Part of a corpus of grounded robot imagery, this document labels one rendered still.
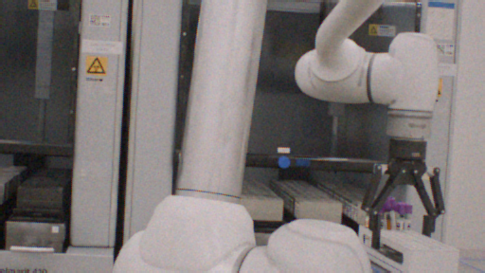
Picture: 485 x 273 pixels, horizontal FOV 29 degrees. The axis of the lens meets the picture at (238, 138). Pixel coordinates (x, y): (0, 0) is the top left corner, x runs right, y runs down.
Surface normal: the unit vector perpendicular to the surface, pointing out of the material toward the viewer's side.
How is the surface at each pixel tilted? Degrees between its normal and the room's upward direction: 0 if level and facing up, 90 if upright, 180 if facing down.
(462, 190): 90
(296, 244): 58
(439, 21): 90
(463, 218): 90
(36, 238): 90
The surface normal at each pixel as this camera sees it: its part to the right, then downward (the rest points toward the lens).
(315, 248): -0.10, -0.44
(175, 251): -0.36, -0.22
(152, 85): 0.11, 0.06
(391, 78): -0.48, 0.06
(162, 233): -0.55, -0.29
